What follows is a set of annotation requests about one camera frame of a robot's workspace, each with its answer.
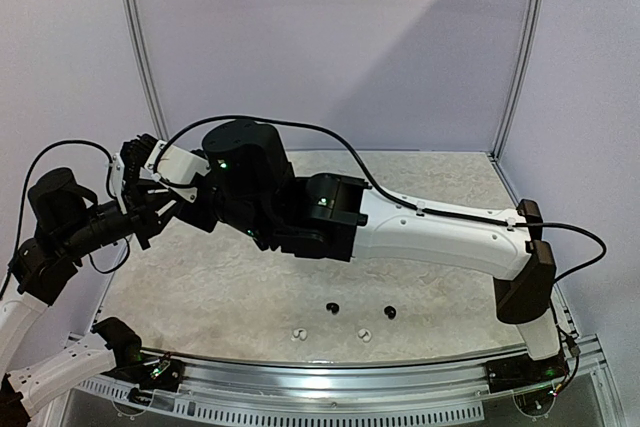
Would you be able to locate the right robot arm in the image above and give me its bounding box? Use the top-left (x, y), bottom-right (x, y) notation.
top-left (144, 116), bottom-right (560, 383)

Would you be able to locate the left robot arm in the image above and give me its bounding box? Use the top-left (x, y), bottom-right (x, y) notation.
top-left (1, 167), bottom-right (173, 426)

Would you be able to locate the white earbud left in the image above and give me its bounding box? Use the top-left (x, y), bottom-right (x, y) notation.
top-left (292, 328), bottom-right (307, 341)

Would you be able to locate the white earbud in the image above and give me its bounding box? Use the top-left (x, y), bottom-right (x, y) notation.
top-left (357, 328), bottom-right (372, 343)
top-left (292, 328), bottom-right (307, 341)

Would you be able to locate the black earbud left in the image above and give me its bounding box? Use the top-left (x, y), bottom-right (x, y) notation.
top-left (326, 302), bottom-right (340, 315)

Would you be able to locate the black earbud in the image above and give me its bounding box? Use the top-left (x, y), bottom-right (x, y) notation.
top-left (326, 302), bottom-right (340, 315)
top-left (384, 306), bottom-right (397, 320)

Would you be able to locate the white earbud right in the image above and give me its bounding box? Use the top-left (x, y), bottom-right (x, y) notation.
top-left (357, 328), bottom-right (372, 343)

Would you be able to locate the black earbud right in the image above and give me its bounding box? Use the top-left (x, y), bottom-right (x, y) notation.
top-left (384, 306), bottom-right (397, 320)

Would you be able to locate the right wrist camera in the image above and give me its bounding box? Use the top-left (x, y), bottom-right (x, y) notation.
top-left (120, 134), bottom-right (210, 203)

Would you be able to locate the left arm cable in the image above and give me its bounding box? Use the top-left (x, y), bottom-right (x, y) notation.
top-left (0, 140), bottom-right (132, 298)

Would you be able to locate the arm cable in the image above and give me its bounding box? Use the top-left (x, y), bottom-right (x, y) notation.
top-left (149, 115), bottom-right (607, 282)
top-left (0, 140), bottom-right (132, 298)

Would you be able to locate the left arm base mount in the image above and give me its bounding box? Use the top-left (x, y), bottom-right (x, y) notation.
top-left (111, 353), bottom-right (186, 392)

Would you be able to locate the left aluminium frame post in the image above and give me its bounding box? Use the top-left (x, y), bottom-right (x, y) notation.
top-left (122, 0), bottom-right (169, 139)

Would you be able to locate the aluminium frame post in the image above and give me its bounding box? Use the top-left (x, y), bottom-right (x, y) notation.
top-left (490, 0), bottom-right (542, 163)
top-left (122, 0), bottom-right (169, 139)

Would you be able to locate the aluminium front rail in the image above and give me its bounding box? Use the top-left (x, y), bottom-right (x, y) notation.
top-left (44, 336), bottom-right (626, 426)

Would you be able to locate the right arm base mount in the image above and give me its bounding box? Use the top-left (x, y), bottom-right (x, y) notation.
top-left (484, 345), bottom-right (581, 396)

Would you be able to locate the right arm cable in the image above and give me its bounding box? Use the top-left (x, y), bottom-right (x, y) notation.
top-left (149, 115), bottom-right (607, 282)

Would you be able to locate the right aluminium frame post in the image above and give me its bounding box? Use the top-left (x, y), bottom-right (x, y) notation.
top-left (490, 0), bottom-right (542, 163)

